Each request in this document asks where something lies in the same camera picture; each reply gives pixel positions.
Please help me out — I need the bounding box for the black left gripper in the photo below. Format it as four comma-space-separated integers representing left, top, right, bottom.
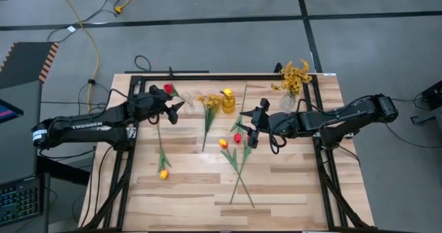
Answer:
148, 84, 185, 125

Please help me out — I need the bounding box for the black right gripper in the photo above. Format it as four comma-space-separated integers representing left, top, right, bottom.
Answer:
236, 97, 277, 149

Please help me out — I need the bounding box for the amber glass vase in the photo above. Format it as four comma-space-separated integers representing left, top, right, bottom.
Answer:
222, 93, 236, 115

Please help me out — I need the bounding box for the yellow-orange artificial tulip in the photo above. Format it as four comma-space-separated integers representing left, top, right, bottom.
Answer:
218, 138, 256, 209

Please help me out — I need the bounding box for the yellow small-flower bunch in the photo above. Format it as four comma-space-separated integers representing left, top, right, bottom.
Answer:
271, 72, 305, 95
198, 93, 222, 153
280, 59, 314, 95

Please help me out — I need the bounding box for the small clear glass vase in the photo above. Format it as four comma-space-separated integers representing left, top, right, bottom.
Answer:
181, 91, 196, 115

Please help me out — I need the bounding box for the round clear glass vase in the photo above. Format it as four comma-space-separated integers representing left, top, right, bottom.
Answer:
279, 91, 297, 112

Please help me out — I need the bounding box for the black flat bar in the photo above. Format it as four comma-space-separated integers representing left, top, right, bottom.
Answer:
124, 69, 210, 75

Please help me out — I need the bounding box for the black desk base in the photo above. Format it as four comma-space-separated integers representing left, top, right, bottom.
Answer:
36, 155, 91, 186

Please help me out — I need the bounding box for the large black orange-edged mat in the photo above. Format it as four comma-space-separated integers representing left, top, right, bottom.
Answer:
0, 41, 61, 89

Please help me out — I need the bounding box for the computer screen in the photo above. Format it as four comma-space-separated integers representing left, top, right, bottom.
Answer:
0, 99, 24, 124

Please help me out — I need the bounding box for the backlit black keyboard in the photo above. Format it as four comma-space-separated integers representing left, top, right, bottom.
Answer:
0, 176, 44, 227

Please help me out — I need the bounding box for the black equipment box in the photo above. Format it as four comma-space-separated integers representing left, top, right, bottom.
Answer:
420, 80, 442, 111

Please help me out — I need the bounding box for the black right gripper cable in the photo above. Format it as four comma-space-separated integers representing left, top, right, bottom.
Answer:
269, 131, 287, 155

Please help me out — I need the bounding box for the black looped cable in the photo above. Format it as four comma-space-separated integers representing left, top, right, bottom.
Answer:
133, 55, 153, 73

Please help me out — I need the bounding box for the black aluminium rig frame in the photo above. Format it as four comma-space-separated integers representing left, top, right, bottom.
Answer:
77, 72, 379, 233

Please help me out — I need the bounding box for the long yellow extension cable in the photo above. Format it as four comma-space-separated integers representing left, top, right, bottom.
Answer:
54, 0, 101, 113

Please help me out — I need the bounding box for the long black floor cable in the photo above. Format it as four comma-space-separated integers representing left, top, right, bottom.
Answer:
46, 0, 156, 44

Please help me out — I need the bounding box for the black curved floor cable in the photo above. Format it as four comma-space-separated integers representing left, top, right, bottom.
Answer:
383, 97, 442, 149

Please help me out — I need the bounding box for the black metal bracket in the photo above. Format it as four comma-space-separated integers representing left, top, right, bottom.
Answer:
410, 106, 442, 127

